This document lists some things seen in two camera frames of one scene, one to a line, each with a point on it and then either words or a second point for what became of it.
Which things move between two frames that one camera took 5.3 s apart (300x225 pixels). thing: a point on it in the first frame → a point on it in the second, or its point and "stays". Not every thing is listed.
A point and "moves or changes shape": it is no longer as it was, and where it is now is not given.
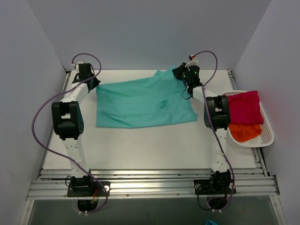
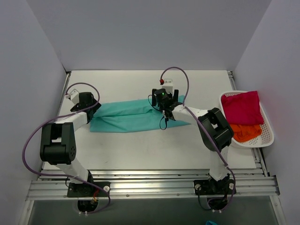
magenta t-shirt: x=244 y=108 stays
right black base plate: x=213 y=187 stays
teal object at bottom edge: x=210 y=222 stays
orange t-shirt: x=242 y=132 stays
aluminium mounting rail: x=52 y=184 stays
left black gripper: x=94 y=82 → x=91 y=107
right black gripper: x=178 y=72 → x=164 y=94
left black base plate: x=87 y=188 stays
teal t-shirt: x=164 y=99 moves or changes shape
